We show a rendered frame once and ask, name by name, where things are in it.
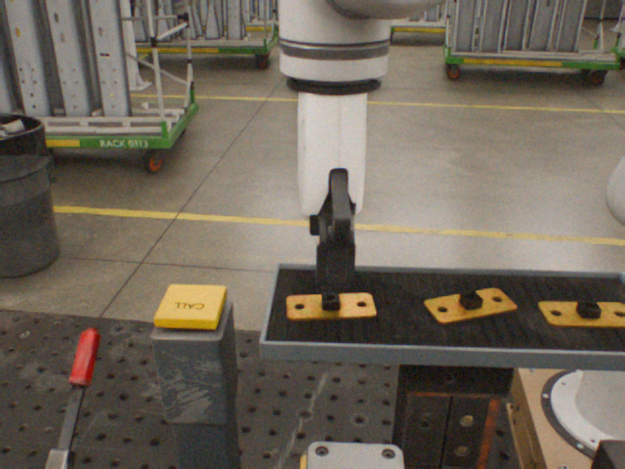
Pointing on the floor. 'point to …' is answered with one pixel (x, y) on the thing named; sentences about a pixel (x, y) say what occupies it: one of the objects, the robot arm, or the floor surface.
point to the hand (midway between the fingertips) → (329, 248)
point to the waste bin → (25, 197)
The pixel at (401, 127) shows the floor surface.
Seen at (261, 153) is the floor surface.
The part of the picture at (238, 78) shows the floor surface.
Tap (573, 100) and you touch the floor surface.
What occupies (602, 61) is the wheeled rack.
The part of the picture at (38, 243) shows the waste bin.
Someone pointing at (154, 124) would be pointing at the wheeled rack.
